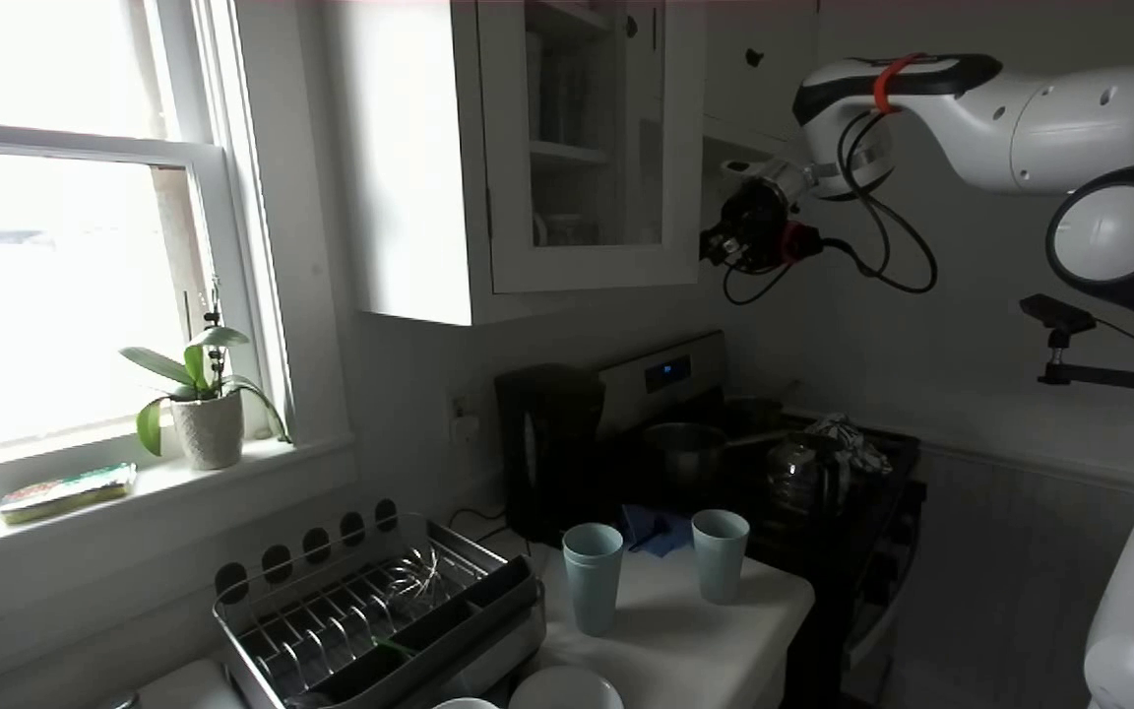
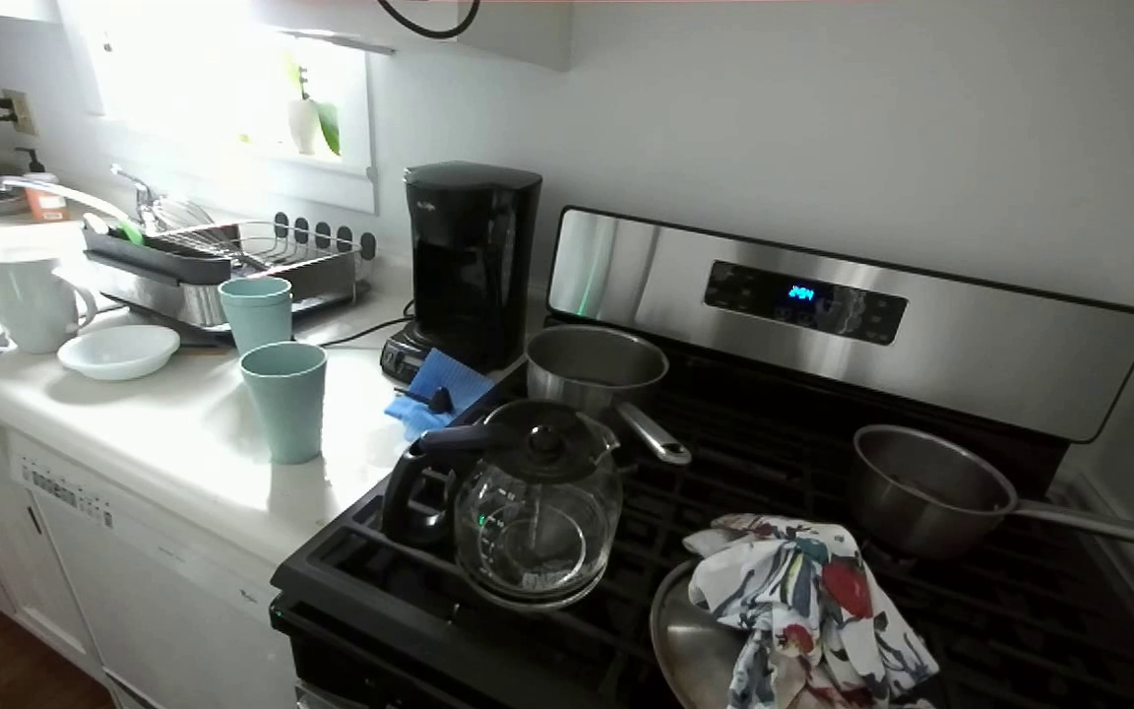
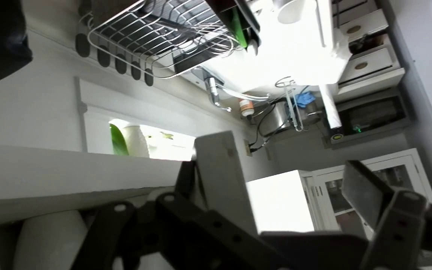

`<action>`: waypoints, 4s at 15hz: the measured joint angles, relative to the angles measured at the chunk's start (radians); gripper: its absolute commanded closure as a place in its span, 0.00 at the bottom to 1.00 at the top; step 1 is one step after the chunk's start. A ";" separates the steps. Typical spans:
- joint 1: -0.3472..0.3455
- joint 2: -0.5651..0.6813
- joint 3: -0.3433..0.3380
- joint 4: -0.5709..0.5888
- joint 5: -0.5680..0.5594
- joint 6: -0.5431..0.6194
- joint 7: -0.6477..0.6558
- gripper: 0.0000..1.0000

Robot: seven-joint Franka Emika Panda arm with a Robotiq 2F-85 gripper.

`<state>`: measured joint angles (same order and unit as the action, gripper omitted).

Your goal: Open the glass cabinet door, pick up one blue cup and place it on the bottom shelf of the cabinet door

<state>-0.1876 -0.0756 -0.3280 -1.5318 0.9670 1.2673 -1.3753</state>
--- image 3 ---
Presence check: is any black microwave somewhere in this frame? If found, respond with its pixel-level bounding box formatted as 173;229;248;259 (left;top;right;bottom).
325;88;412;148

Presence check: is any orange soap bottle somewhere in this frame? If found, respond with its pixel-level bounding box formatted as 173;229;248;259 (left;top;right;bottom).
238;97;254;118

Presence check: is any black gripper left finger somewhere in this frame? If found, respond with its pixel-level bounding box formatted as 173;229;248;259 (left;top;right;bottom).
70;158;302;270

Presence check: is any white window frame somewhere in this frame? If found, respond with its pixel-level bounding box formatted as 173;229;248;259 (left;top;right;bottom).
76;74;197;161

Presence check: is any green dish brush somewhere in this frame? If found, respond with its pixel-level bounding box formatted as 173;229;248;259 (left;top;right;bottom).
226;7;250;50

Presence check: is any white glass-door cupboard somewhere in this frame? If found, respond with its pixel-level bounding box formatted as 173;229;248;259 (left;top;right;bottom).
299;146;432;236

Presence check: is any chrome faucet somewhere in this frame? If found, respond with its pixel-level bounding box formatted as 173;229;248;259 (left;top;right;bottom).
202;73;233;113

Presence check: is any panel with oval holes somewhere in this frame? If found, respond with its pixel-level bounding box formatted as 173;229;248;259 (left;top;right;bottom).
73;29;155;88

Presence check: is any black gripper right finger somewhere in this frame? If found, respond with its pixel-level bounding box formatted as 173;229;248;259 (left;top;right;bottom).
341;158;432;270

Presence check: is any white mug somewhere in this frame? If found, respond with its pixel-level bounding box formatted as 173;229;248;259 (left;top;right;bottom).
274;0;305;25

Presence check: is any metal dish rack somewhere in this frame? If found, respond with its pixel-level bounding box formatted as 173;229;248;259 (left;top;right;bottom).
85;0;238;80

